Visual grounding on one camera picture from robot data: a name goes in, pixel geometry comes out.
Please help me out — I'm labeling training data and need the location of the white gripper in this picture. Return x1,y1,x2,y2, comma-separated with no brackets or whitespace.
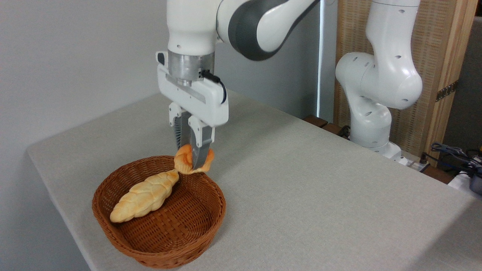
156,52,229,170

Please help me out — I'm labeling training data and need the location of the round orange bread bun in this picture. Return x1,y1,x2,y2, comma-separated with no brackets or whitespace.
174,144,215,175

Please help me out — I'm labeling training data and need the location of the long pale braided bread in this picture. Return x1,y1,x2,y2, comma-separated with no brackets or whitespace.
110,169,180,223

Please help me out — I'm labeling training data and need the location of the brown woven wicker basket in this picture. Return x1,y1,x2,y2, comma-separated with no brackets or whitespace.
92,155,227,269

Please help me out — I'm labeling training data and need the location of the metal screen hinge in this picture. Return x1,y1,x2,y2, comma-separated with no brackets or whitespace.
435,80,459,102

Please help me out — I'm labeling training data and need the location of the wooden folding screen panel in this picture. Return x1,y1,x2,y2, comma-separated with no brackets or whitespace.
333,0,479,167

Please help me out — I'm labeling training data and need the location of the dark grey plastic device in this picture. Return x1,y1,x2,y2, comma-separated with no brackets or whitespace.
469,172,482,196

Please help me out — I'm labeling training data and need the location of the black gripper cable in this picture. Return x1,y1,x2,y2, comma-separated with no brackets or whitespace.
200,70,227,105

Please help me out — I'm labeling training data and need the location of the bundle of dark cables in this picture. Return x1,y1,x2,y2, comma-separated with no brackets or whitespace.
419,142,482,177

